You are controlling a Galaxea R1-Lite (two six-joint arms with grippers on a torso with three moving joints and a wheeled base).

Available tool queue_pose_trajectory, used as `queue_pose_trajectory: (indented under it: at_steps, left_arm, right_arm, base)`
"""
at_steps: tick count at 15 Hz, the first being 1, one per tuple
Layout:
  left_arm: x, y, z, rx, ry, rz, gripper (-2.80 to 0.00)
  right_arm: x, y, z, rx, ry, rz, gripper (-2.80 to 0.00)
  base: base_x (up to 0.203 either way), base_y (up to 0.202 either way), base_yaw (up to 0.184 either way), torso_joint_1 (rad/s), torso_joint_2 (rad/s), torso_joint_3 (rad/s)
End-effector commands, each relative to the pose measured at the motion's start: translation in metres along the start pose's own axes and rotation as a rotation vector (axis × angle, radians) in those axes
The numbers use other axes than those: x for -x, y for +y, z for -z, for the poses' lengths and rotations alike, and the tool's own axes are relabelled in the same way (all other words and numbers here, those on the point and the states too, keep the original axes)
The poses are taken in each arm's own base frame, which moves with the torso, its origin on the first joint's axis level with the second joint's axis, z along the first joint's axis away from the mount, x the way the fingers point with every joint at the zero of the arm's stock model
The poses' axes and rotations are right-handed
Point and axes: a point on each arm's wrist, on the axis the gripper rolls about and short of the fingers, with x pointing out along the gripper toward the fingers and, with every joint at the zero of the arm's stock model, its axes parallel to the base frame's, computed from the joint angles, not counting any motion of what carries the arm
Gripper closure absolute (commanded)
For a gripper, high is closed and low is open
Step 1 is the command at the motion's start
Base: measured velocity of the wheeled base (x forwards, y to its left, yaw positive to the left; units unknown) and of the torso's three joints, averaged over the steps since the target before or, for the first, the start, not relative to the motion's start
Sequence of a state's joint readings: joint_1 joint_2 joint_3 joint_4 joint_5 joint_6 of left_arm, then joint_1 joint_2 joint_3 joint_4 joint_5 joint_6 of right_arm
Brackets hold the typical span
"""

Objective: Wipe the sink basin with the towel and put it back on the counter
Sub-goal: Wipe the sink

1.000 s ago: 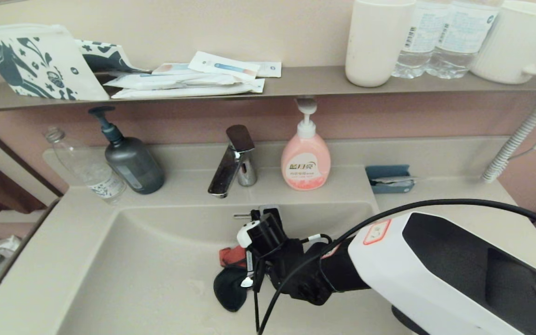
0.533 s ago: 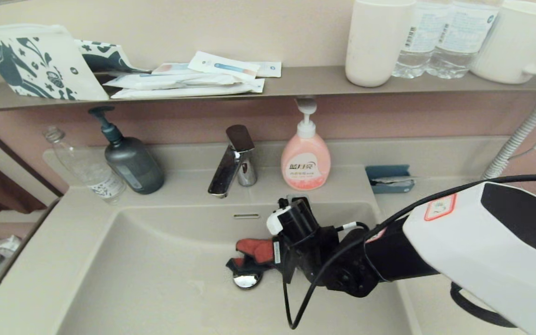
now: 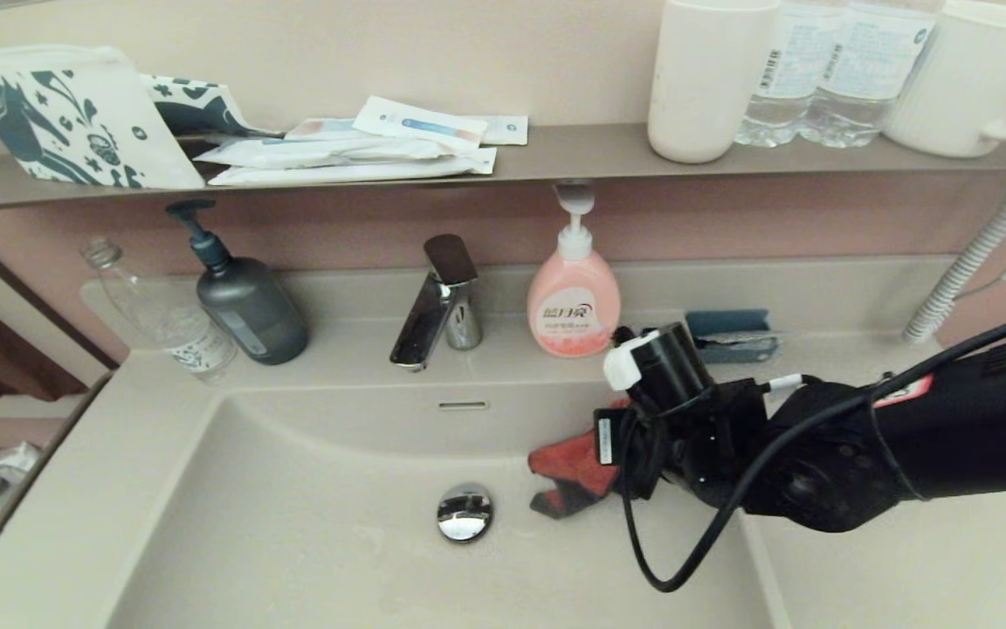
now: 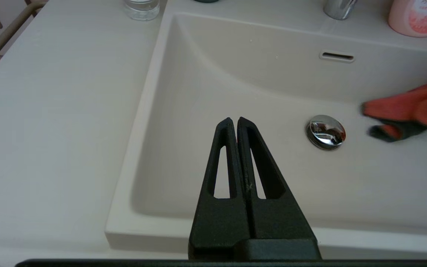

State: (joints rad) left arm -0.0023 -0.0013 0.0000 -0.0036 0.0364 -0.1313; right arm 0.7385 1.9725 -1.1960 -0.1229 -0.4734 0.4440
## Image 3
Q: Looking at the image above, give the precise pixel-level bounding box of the dark grey pump bottle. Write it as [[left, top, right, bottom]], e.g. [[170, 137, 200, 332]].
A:
[[165, 200, 310, 366]]

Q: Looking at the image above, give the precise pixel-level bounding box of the small white sachet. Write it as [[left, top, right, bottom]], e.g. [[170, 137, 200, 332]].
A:
[[468, 115, 528, 146]]

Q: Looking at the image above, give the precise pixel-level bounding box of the white plastic tumbler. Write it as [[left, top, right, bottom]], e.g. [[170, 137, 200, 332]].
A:
[[646, 0, 779, 165]]

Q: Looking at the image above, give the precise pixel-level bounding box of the small blue-print pouch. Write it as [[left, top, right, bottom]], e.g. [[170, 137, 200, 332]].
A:
[[141, 75, 284, 141]]

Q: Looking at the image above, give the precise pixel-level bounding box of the long white sachet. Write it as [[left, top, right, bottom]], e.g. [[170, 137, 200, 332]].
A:
[[196, 136, 460, 169]]

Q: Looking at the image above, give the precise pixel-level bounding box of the pink soap pump bottle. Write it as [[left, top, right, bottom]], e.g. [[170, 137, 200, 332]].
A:
[[527, 183, 622, 359]]

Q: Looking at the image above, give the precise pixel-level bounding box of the black cable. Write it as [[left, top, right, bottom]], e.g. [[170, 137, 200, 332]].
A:
[[621, 306, 1006, 593]]

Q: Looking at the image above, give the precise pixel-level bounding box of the chrome faucet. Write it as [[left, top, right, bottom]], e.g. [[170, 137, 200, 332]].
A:
[[389, 234, 484, 372]]

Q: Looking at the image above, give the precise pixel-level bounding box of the brown hanging towel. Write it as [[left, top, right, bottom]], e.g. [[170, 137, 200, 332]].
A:
[[0, 306, 89, 403]]

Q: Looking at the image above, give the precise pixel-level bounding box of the empty clear plastic bottle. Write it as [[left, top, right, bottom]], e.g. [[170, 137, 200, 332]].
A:
[[82, 238, 240, 385]]

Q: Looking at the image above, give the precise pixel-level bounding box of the clear labelled water bottle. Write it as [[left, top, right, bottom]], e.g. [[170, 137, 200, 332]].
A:
[[798, 0, 941, 149], [734, 0, 844, 148]]

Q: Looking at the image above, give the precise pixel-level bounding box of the beige sink basin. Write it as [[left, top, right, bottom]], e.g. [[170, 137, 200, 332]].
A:
[[106, 377, 788, 629]]

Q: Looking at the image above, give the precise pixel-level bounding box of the thin white wrapped item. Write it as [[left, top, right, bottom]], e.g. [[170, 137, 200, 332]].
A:
[[713, 332, 805, 352]]

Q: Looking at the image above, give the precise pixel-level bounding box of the wide flat white sachet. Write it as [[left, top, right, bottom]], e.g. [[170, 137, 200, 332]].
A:
[[207, 147, 498, 186]]

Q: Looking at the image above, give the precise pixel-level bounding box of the black and white wrist camera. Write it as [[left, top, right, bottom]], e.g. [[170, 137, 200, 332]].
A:
[[602, 321, 715, 413]]

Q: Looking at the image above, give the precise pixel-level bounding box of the small blue tray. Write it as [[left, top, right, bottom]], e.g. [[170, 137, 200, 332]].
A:
[[685, 308, 782, 364]]

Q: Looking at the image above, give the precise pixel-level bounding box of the white sachet with blue stripe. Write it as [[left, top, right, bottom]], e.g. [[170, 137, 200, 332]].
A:
[[351, 96, 488, 149]]

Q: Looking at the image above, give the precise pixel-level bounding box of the white ribbed mug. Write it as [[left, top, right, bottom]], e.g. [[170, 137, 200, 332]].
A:
[[880, 0, 1006, 159]]

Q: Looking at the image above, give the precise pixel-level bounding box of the grey wall shelf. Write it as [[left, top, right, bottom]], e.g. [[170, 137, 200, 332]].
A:
[[0, 123, 1006, 214]]

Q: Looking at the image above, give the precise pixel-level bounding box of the chrome drain stopper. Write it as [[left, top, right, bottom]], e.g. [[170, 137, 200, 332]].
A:
[[436, 483, 494, 544]]

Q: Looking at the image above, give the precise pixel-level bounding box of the white coiled cord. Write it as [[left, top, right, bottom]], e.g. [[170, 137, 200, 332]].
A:
[[900, 179, 1006, 344]]

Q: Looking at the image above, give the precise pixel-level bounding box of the peach and blue sachet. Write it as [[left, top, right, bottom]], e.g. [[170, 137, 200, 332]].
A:
[[285, 118, 373, 142]]

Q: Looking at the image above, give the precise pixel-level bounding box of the red and grey cloth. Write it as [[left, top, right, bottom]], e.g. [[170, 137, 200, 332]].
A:
[[527, 426, 624, 519]]

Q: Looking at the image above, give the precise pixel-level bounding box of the large white blue-print pouch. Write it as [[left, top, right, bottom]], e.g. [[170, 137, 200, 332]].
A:
[[0, 45, 207, 190]]

